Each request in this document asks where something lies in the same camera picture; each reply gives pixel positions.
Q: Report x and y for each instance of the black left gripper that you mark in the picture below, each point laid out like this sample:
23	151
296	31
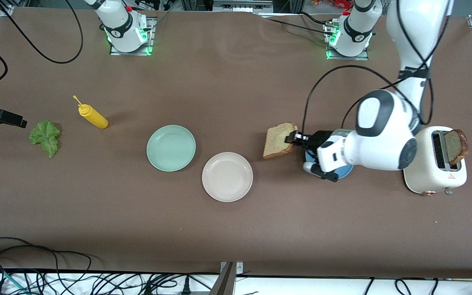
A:
320	138

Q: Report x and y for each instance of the light brown bread slice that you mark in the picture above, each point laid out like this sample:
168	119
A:
277	143

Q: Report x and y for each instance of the green lettuce leaf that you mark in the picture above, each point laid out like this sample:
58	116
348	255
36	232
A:
45	135

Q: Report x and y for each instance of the yellow mustard squeeze bottle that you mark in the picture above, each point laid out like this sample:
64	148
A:
94	119

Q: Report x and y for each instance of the dark crust bread slice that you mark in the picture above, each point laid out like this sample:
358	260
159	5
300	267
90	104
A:
455	145

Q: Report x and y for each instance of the blue plate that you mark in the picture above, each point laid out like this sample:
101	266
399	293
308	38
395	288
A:
344	172

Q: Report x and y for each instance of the beige plate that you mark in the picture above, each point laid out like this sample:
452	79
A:
228	177

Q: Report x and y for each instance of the mint green plate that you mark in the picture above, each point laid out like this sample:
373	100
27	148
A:
170	147

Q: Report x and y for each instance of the white toaster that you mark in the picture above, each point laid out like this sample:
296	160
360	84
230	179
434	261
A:
424	176

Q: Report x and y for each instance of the red orange package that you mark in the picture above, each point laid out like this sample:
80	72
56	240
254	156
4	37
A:
334	3

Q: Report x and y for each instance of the grey power strip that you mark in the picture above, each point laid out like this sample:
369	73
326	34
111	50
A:
242	5

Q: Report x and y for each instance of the black power plug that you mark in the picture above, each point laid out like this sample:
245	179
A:
186	287

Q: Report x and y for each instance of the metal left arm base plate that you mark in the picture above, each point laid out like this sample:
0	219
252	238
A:
348	58

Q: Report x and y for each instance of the metal table bracket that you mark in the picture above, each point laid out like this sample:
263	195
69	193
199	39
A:
225	282

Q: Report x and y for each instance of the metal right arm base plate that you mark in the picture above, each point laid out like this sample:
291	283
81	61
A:
151	37

